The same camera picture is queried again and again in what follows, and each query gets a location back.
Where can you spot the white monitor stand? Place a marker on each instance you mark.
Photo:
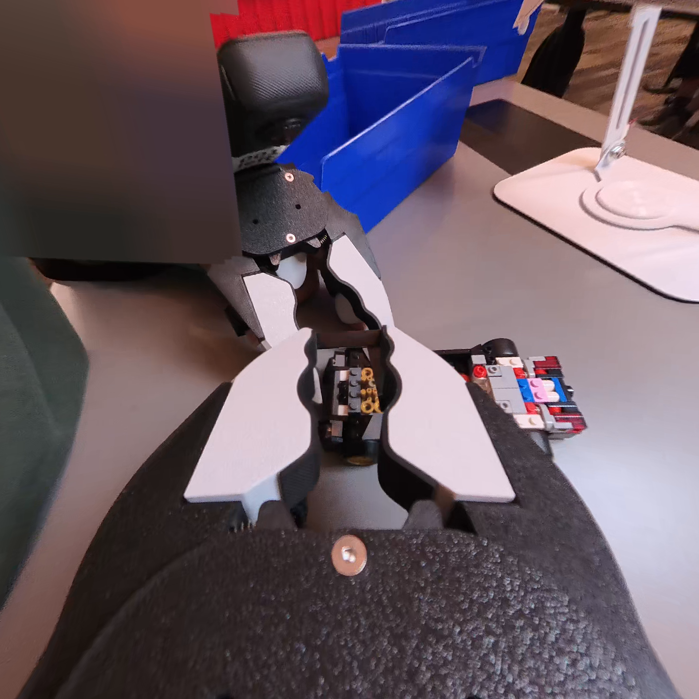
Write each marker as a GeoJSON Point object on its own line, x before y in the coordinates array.
{"type": "Point", "coordinates": [600, 207]}

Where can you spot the blue plastic bin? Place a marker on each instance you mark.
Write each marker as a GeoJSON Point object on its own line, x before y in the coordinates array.
{"type": "Point", "coordinates": [393, 153]}
{"type": "Point", "coordinates": [464, 38]}
{"type": "Point", "coordinates": [371, 27]}

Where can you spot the black lego car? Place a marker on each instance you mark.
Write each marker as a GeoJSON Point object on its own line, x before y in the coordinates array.
{"type": "Point", "coordinates": [524, 393]}

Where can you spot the person's green sweater torso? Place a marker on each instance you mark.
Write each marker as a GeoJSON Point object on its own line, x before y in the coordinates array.
{"type": "Point", "coordinates": [33, 409]}

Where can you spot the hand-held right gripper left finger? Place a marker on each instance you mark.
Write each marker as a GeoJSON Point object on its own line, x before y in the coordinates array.
{"type": "Point", "coordinates": [251, 437]}

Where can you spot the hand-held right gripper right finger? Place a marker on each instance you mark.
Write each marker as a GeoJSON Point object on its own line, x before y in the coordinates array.
{"type": "Point", "coordinates": [442, 437]}

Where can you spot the red plastic bin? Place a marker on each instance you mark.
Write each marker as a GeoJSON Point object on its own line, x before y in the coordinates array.
{"type": "Point", "coordinates": [273, 19]}

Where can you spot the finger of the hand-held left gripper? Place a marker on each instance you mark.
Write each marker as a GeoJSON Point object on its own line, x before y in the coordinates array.
{"type": "Point", "coordinates": [273, 306]}
{"type": "Point", "coordinates": [360, 278]}

